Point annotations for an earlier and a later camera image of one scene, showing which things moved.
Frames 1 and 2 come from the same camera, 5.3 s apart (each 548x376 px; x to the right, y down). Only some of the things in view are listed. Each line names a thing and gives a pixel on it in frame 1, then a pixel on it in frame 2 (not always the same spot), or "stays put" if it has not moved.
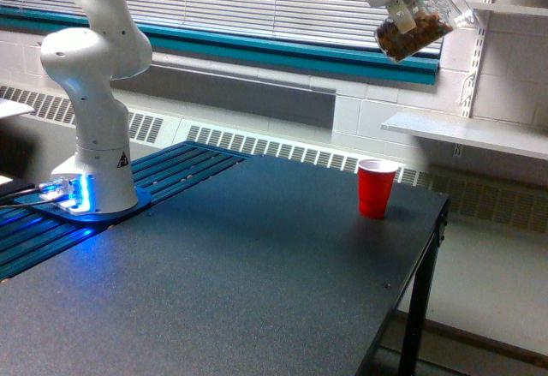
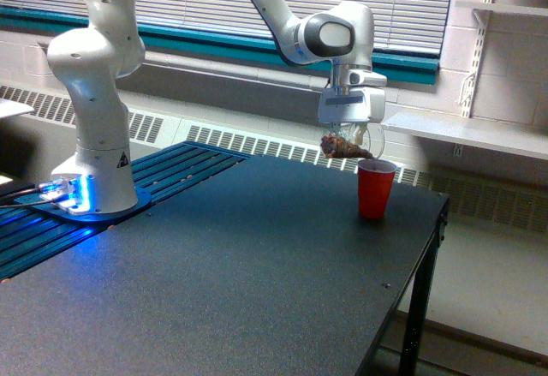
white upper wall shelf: [514, 10] stays put
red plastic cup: [375, 180] stays put
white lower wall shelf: [498, 135] stays put
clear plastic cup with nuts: [438, 8] to [353, 140]
